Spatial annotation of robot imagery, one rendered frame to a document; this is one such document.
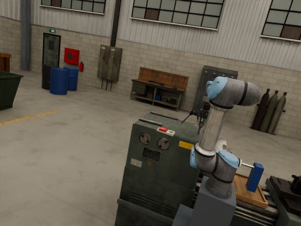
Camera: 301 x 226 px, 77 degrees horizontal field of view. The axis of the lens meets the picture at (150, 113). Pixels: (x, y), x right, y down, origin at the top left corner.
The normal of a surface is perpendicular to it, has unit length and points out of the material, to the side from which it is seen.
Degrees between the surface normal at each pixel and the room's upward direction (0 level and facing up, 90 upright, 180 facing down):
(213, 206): 90
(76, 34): 90
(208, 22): 90
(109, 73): 90
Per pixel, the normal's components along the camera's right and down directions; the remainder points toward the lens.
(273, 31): -0.31, 0.19
